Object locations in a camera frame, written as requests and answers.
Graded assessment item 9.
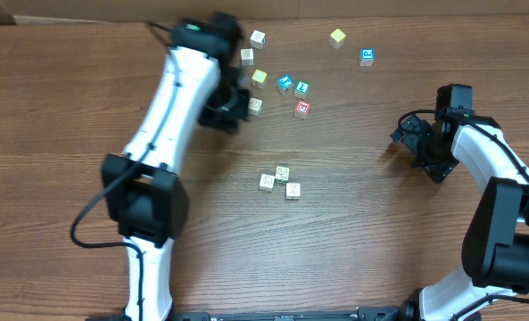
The bee block blue side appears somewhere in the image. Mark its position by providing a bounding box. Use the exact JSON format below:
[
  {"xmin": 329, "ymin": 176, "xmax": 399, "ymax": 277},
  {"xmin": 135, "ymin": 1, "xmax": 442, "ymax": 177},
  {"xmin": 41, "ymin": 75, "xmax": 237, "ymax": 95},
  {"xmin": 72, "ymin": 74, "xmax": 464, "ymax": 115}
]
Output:
[{"xmin": 259, "ymin": 174, "xmax": 276, "ymax": 192}]

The white number seven block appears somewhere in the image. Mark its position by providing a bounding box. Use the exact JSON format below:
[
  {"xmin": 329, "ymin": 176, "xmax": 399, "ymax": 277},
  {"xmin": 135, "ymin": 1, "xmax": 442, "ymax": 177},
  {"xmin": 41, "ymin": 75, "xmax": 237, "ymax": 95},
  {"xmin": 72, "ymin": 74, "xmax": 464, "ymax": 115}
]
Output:
[{"xmin": 285, "ymin": 183, "xmax": 301, "ymax": 200}]

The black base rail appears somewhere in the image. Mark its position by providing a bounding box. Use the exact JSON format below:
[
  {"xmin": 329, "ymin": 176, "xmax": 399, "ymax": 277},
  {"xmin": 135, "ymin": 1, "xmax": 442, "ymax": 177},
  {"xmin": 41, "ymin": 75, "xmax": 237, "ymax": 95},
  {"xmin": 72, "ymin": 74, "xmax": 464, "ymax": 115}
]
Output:
[{"xmin": 85, "ymin": 305, "xmax": 483, "ymax": 321}]

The yellow block top right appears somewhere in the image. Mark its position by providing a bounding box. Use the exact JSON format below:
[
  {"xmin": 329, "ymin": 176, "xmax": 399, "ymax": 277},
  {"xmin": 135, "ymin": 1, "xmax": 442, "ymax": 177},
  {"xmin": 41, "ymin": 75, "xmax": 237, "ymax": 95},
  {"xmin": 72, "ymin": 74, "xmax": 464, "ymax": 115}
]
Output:
[{"xmin": 329, "ymin": 29, "xmax": 346, "ymax": 49}]

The red top block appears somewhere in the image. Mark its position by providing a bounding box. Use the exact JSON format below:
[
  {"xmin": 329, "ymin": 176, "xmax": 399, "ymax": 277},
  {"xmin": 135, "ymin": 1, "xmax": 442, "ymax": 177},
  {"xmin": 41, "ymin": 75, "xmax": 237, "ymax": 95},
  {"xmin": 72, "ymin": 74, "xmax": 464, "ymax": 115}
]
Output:
[{"xmin": 293, "ymin": 100, "xmax": 311, "ymax": 119}]

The white number four block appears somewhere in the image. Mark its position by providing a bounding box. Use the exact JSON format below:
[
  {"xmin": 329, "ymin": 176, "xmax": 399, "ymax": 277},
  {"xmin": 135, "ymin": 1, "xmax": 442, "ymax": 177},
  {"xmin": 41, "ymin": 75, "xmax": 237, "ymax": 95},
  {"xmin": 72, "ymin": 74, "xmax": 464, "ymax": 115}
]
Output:
[{"xmin": 240, "ymin": 48, "xmax": 255, "ymax": 67}]

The white block top centre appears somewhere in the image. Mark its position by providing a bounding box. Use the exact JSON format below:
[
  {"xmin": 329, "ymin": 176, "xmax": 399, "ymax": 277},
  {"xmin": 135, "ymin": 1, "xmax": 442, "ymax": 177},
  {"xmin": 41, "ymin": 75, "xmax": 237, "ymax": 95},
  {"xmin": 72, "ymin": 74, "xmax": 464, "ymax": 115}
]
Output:
[{"xmin": 250, "ymin": 30, "xmax": 266, "ymax": 50}]

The blue top block centre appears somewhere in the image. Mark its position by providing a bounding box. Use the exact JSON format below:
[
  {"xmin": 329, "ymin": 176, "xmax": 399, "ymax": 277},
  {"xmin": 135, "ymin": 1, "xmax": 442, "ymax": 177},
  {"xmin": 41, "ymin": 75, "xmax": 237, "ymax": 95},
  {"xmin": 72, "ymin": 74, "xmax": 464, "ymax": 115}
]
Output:
[{"xmin": 277, "ymin": 75, "xmax": 293, "ymax": 95}]

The blue top block far right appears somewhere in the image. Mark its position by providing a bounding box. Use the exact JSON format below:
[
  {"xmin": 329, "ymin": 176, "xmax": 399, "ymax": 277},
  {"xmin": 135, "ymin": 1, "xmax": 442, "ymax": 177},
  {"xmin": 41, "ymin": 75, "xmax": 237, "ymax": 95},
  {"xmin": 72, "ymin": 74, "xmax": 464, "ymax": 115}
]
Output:
[{"xmin": 360, "ymin": 48, "xmax": 375, "ymax": 67}]

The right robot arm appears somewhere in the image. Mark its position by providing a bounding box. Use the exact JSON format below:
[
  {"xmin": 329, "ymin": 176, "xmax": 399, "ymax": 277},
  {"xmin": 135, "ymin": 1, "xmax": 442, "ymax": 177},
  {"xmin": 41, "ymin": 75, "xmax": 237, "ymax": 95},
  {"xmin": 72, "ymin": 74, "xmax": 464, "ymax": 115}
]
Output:
[{"xmin": 388, "ymin": 84, "xmax": 529, "ymax": 320}]

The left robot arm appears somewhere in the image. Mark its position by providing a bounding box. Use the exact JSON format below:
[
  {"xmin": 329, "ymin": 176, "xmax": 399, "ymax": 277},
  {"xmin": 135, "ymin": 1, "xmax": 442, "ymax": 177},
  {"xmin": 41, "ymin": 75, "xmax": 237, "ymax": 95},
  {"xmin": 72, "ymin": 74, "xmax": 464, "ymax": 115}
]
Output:
[{"xmin": 102, "ymin": 12, "xmax": 250, "ymax": 320}]

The teal top block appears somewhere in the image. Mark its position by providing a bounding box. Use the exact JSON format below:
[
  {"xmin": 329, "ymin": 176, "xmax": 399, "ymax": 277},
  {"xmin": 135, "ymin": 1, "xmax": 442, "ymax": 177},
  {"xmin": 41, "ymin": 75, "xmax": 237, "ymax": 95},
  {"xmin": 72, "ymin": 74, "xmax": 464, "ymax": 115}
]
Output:
[{"xmin": 293, "ymin": 81, "xmax": 310, "ymax": 100}]

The elephant block green side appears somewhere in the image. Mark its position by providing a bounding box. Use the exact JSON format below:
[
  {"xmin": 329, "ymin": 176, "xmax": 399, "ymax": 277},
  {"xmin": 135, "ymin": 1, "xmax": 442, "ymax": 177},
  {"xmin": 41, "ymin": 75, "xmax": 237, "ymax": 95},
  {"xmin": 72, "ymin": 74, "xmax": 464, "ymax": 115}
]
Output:
[{"xmin": 275, "ymin": 166, "xmax": 290, "ymax": 184}]

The yellow top block centre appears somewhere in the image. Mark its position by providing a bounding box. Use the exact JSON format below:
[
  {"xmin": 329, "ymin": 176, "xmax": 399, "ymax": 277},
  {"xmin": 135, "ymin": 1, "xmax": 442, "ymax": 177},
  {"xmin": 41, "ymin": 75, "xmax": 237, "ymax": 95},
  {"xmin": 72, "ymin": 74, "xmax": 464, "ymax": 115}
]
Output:
[{"xmin": 251, "ymin": 70, "xmax": 268, "ymax": 88}]

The yellow block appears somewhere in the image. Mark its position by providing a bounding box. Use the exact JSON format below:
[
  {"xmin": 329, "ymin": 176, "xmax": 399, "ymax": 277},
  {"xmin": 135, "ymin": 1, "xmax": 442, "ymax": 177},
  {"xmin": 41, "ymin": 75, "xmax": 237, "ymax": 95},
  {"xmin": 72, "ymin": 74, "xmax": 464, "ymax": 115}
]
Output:
[
  {"xmin": 329, "ymin": 29, "xmax": 346, "ymax": 49},
  {"xmin": 251, "ymin": 70, "xmax": 268, "ymax": 88}
]

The white block blue side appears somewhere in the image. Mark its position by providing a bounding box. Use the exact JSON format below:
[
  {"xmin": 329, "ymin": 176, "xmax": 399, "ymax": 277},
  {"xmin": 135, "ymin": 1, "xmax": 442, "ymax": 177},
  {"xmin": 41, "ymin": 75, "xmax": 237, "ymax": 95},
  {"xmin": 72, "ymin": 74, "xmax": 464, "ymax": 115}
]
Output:
[{"xmin": 248, "ymin": 97, "xmax": 263, "ymax": 117}]

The cardboard backdrop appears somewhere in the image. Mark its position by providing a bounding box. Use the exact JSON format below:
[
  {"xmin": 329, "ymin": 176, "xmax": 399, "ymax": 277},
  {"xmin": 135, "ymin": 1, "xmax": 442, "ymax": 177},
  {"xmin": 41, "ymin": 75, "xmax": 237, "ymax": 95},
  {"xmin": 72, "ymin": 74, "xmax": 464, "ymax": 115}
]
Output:
[{"xmin": 0, "ymin": 0, "xmax": 529, "ymax": 24}]

